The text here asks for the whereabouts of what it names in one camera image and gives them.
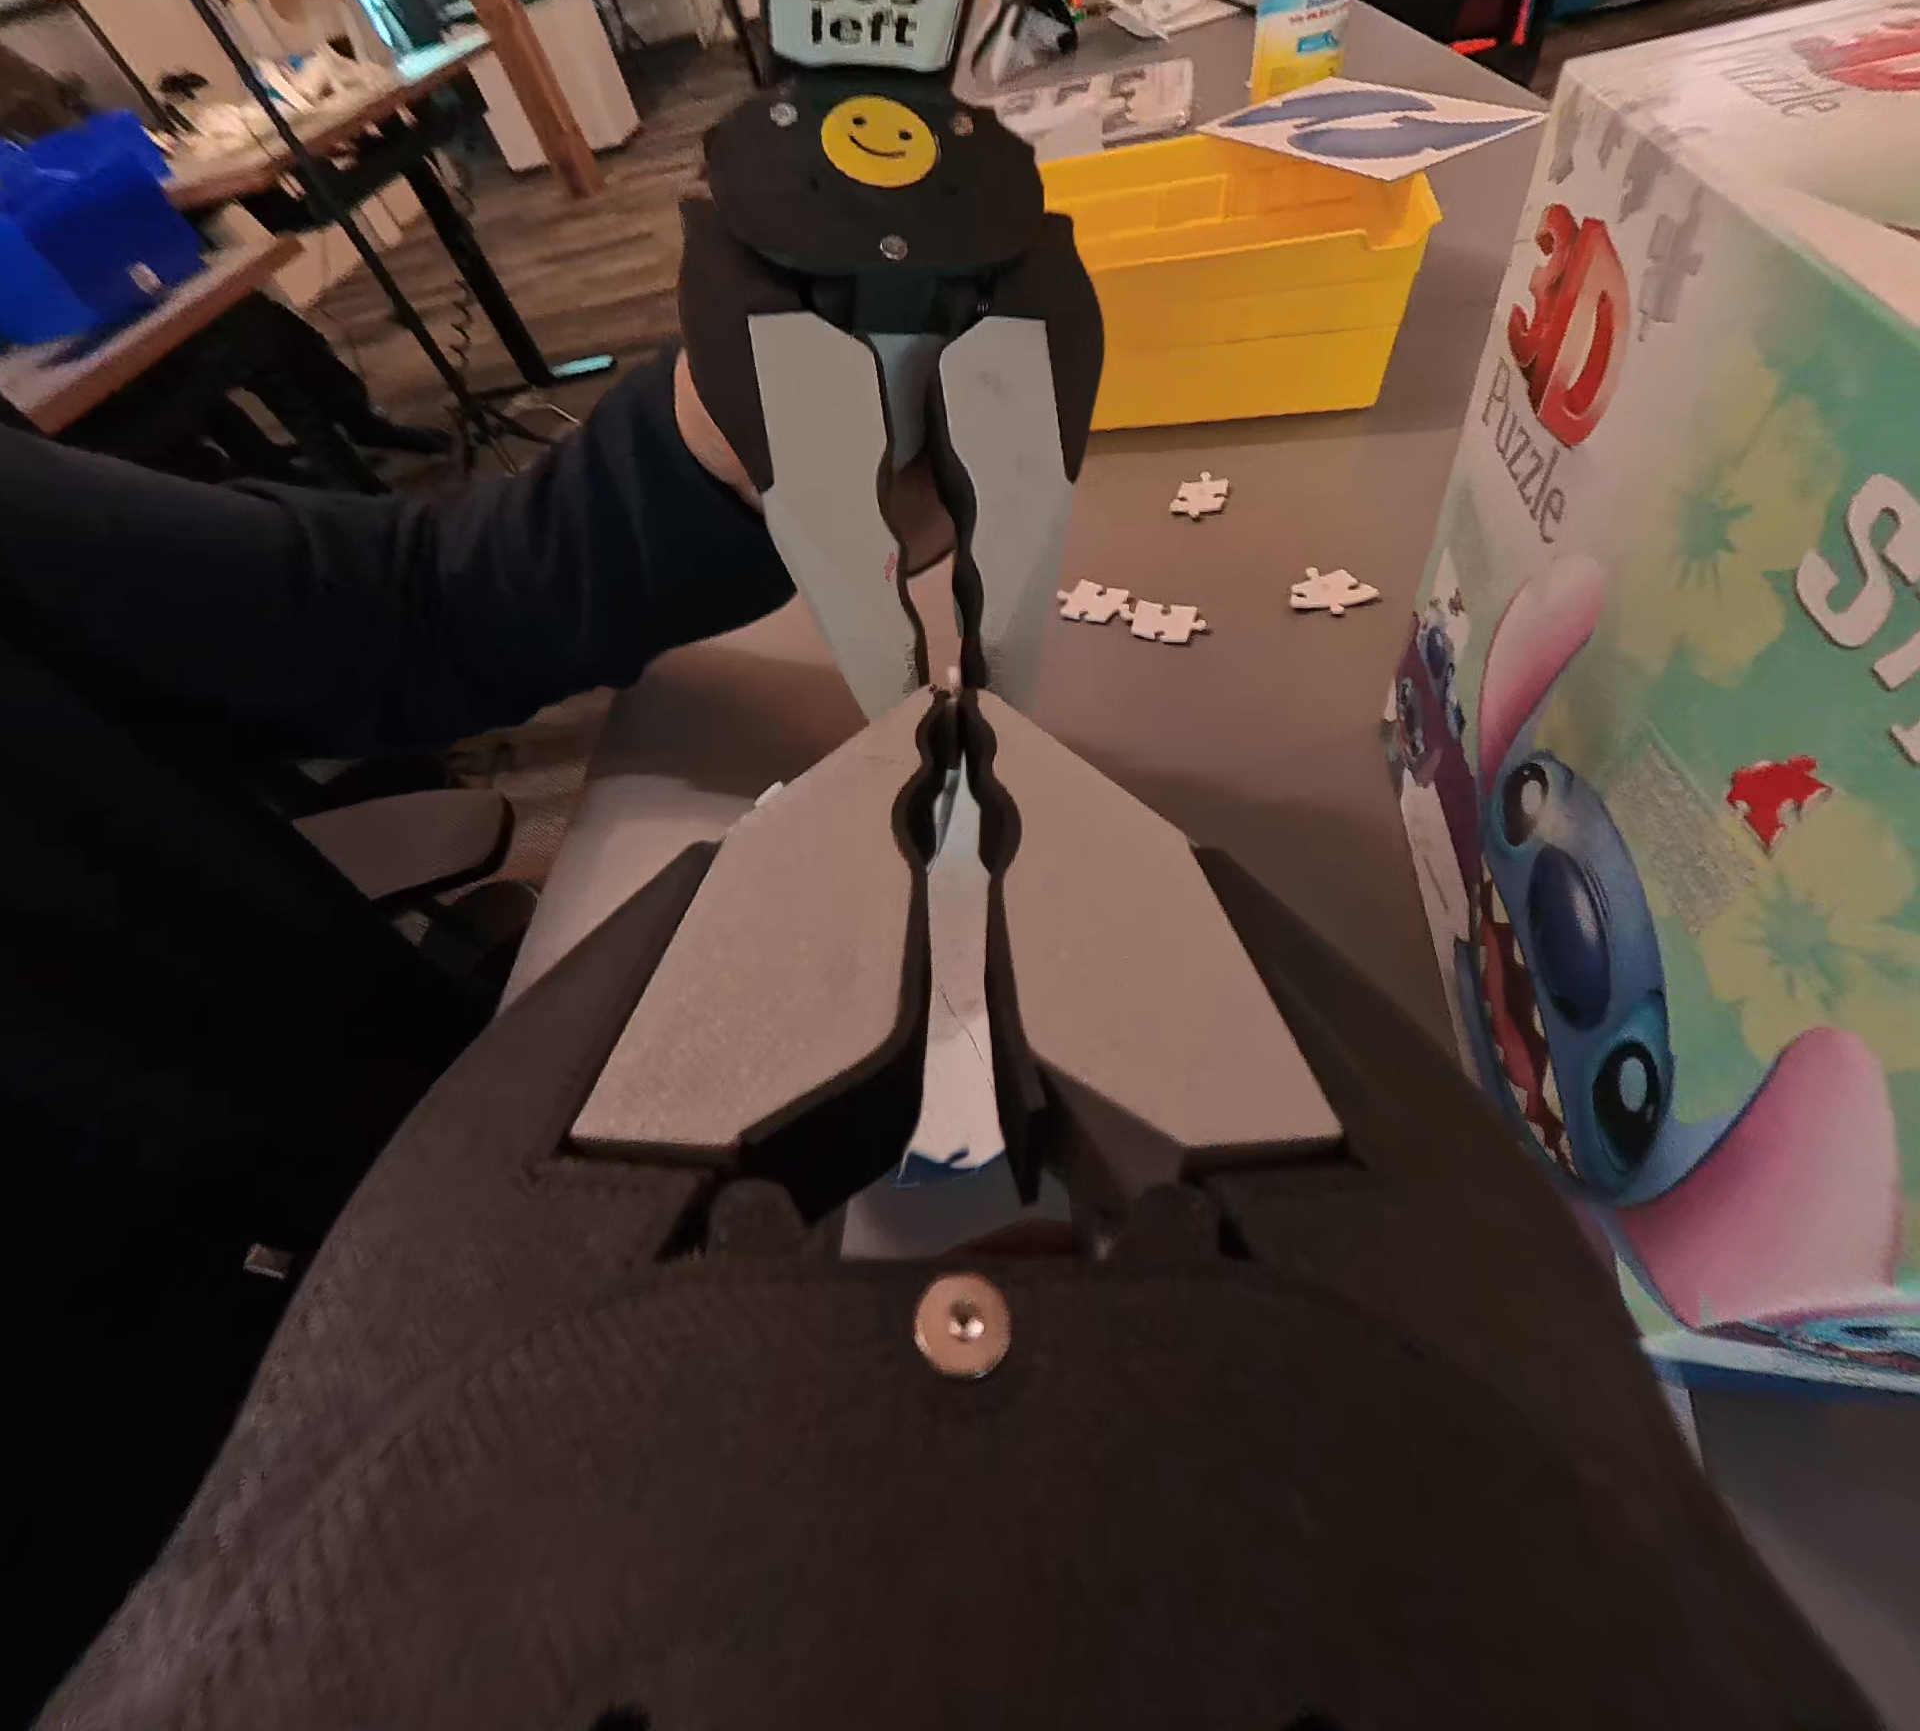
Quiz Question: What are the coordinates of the grey mesh office chair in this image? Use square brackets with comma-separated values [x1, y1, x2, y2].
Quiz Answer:
[287, 783, 519, 905]

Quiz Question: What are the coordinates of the person's left hand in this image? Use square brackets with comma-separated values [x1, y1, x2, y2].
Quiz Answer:
[666, 339, 778, 517]

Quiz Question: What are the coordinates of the blue plastic bin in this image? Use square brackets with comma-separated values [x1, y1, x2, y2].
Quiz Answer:
[0, 108, 208, 347]

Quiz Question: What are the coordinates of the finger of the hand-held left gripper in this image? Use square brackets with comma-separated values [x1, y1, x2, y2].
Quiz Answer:
[932, 321, 1080, 709]
[744, 313, 923, 723]

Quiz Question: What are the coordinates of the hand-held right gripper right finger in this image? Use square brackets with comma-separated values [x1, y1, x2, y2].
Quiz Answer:
[964, 687, 1347, 1205]

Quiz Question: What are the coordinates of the white paper sheet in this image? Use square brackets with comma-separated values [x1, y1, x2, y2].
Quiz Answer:
[1196, 76, 1549, 180]

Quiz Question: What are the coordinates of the yellow plastic bin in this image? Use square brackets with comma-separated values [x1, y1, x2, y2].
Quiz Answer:
[1034, 130, 1445, 431]

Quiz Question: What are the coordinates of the printed cardboard puzzle box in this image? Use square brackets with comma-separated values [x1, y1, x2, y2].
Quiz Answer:
[1379, 0, 1920, 1391]

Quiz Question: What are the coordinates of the black and white tag sheet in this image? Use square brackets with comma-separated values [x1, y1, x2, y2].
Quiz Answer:
[993, 58, 1197, 154]

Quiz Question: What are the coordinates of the black framed tag board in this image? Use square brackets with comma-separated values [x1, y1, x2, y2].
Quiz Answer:
[0, 0, 163, 136]

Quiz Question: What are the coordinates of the partly built blue puzzle ball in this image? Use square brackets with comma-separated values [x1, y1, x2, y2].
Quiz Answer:
[750, 777, 1007, 1187]

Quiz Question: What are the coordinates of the white cabinet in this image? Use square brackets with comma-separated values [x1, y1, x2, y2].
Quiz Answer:
[464, 0, 641, 176]

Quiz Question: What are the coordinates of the wooden desk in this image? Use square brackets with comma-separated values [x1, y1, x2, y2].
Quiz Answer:
[0, 236, 309, 437]
[163, 36, 503, 222]

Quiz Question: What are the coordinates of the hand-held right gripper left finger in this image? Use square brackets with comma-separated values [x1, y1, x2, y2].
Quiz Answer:
[565, 687, 954, 1223]

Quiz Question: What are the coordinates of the black tripod with device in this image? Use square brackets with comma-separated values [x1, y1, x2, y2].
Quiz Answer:
[65, 0, 619, 473]

